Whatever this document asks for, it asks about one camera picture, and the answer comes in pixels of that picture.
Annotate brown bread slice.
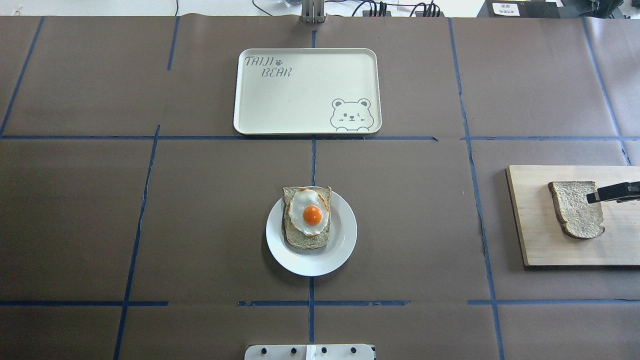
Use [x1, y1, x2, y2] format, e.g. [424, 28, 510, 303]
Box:
[547, 181, 606, 240]

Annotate white round plate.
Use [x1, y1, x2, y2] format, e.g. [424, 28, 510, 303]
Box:
[265, 191, 358, 277]

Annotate bottom bread slice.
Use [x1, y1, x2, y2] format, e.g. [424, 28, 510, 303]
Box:
[282, 186, 332, 249]

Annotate wooden cutting board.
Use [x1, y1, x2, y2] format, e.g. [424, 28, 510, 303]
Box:
[506, 165, 640, 266]

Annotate black box with label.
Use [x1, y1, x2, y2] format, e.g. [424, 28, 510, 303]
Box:
[477, 0, 561, 19]

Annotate orange black connector strip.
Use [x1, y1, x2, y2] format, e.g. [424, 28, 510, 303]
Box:
[351, 0, 445, 18]

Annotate fried egg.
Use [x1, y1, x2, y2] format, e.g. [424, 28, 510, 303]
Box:
[286, 187, 331, 237]

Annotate cream bear serving tray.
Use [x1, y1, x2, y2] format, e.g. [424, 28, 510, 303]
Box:
[233, 48, 382, 136]

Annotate aluminium frame post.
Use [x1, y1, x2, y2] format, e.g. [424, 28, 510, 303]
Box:
[301, 0, 327, 24]

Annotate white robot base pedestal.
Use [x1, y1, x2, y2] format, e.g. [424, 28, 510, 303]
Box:
[244, 343, 377, 360]

